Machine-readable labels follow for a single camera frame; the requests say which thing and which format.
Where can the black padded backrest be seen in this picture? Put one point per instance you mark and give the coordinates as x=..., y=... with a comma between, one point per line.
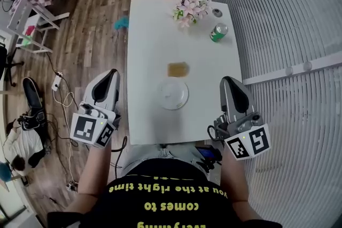
x=33, y=93

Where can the person's black printed t-shirt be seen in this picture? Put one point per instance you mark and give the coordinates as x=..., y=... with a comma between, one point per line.
x=165, y=205

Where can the black office chair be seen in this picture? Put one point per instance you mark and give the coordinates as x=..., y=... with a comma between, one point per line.
x=4, y=61

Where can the person's left forearm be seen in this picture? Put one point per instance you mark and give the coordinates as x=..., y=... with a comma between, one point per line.
x=93, y=168

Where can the small power strip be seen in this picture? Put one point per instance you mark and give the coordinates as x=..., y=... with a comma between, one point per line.
x=71, y=185

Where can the teal cloth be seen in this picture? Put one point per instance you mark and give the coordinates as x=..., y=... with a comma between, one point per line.
x=122, y=23

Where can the person's light grey jeans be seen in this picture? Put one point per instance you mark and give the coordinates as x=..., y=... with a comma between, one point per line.
x=155, y=153

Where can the round partition knob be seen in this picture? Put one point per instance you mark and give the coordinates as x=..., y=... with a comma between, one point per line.
x=289, y=70
x=307, y=65

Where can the tan sponge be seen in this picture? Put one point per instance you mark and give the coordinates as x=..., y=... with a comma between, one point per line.
x=178, y=69

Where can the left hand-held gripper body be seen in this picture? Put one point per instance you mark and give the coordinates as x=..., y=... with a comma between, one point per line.
x=84, y=128

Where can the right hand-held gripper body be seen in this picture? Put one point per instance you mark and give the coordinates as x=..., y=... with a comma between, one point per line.
x=245, y=141

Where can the black screen device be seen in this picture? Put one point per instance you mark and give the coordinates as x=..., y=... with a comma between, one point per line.
x=207, y=155

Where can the green cloth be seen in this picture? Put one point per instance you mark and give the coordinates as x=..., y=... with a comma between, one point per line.
x=27, y=40

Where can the person's right forearm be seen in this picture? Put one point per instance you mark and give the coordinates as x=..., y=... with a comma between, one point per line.
x=235, y=176

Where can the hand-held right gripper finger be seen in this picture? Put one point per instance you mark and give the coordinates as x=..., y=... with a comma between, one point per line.
x=240, y=98
x=225, y=98

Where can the white round plate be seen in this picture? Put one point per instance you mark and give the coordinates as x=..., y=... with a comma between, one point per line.
x=174, y=95

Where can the pink flower bouquet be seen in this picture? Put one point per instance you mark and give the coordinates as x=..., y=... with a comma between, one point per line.
x=191, y=8

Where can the white table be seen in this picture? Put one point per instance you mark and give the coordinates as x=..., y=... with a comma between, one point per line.
x=149, y=48

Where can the white power strip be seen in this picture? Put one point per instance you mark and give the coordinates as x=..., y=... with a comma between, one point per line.
x=56, y=82

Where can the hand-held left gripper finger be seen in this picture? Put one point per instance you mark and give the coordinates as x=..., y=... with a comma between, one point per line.
x=115, y=98
x=89, y=90

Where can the green soda can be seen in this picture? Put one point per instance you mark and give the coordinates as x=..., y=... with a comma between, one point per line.
x=218, y=33

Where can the white wooden chair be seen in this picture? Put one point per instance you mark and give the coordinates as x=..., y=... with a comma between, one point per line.
x=18, y=16

